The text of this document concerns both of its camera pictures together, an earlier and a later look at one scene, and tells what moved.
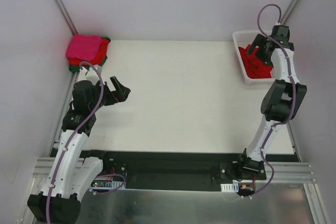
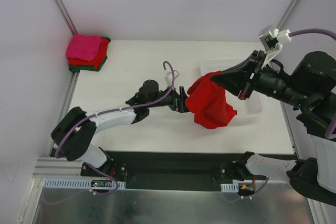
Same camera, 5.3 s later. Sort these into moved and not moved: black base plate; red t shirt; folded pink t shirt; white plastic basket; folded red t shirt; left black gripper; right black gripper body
Moved: left black gripper; white plastic basket; right black gripper body; red t shirt
Not moved: black base plate; folded pink t shirt; folded red t shirt
